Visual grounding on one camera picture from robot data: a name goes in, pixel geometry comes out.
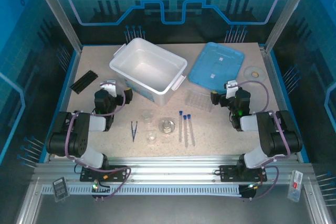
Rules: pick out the aluminium front rail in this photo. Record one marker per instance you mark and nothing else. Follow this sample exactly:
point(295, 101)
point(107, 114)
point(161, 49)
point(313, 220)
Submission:
point(170, 166)

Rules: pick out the aluminium side rail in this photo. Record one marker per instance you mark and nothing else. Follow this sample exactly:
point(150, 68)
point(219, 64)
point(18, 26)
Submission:
point(271, 77)

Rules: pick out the clear glass beaker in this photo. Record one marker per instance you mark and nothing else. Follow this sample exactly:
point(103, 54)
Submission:
point(151, 137)

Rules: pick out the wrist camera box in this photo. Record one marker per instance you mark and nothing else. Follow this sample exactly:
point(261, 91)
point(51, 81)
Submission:
point(231, 93)
point(113, 91)

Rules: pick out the black device in clear case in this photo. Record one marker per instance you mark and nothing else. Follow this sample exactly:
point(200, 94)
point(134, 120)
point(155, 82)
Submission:
point(61, 189)

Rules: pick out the aluminium frame post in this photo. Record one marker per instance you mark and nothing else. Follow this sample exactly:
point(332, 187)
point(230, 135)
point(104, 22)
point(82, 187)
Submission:
point(288, 11)
point(58, 11)

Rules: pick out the clear case with red label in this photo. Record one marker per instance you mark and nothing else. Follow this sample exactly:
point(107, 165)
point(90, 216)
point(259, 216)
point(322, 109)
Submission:
point(295, 186)

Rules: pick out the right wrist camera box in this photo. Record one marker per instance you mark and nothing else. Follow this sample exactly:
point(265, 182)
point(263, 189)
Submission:
point(231, 93)

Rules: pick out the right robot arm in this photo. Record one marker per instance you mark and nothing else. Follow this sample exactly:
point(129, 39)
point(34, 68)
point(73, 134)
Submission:
point(267, 134)

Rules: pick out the blue plastic bin lid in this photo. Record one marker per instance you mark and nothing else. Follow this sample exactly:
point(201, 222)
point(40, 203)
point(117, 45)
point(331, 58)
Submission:
point(215, 64)

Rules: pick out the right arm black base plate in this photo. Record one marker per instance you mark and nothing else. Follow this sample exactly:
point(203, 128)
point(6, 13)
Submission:
point(228, 174)

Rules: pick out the clear test tube rack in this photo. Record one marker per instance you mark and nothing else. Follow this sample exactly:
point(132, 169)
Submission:
point(199, 100)

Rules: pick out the small clear dish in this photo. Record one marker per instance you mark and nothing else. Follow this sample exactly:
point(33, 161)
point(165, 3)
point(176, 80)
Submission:
point(147, 117)

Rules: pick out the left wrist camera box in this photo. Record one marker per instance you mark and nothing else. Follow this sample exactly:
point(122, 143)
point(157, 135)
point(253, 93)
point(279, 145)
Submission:
point(113, 91)

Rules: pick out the black ridged bar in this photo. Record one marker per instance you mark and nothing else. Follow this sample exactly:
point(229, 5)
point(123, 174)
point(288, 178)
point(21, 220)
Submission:
point(84, 82)

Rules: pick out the clear round disc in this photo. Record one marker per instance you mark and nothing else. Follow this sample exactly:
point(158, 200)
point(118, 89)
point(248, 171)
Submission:
point(258, 75)

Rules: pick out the white plastic storage bin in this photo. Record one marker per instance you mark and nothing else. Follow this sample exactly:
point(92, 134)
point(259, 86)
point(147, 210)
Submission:
point(147, 66)

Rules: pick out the blue plastic tweezers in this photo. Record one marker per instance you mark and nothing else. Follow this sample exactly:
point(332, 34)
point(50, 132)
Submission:
point(134, 138)

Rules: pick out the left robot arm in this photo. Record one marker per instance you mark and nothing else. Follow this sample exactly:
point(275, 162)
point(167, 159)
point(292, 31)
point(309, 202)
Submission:
point(78, 134)

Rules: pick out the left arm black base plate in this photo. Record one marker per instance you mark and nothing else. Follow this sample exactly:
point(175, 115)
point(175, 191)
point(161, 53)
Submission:
point(86, 176)

